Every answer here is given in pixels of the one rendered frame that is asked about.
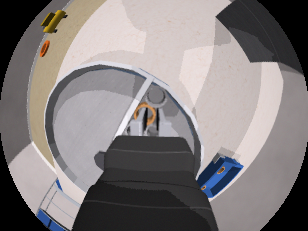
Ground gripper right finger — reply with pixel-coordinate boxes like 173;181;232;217
156;108;172;137

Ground blue rectangular tray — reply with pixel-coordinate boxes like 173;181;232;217
197;152;244;198

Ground grey round turning table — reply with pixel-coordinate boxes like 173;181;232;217
44;60;204;193

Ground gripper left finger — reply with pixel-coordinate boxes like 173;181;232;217
130;107;148;136

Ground dark grey metal bushing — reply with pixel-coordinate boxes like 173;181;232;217
145;85;168;108
125;120;131;135
145;118;158;136

